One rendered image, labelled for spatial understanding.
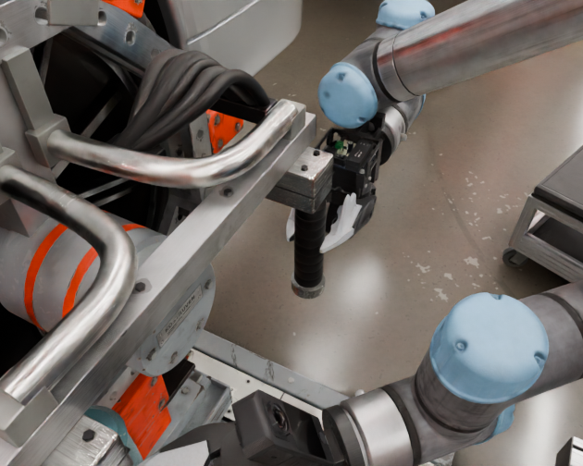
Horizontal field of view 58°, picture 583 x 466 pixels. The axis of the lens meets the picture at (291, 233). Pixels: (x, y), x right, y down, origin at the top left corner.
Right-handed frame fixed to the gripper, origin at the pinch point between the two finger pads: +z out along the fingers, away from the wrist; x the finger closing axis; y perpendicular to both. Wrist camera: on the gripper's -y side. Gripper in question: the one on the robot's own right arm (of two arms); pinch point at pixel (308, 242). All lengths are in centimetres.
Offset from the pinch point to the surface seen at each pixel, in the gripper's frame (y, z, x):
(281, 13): 1, -56, -33
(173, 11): 13.4, -22.6, -33.3
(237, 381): -75, -14, -25
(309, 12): -82, -243, -114
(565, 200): -49, -89, 36
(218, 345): -75, -21, -35
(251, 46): -1, -43, -33
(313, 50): -82, -201, -91
